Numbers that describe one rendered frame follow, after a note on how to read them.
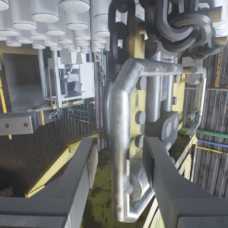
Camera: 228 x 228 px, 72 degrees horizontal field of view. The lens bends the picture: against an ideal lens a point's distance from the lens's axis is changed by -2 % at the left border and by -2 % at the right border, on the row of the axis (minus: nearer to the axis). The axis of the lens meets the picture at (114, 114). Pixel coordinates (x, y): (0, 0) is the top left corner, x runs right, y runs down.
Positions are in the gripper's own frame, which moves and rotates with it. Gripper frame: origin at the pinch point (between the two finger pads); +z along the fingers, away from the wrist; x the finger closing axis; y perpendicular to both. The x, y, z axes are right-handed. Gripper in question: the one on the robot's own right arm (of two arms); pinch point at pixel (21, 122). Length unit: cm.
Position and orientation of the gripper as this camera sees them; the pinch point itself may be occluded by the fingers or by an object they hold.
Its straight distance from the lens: 26.7
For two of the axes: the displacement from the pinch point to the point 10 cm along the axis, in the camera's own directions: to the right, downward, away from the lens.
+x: -1.5, -2.4, 9.6
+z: 9.9, -0.5, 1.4
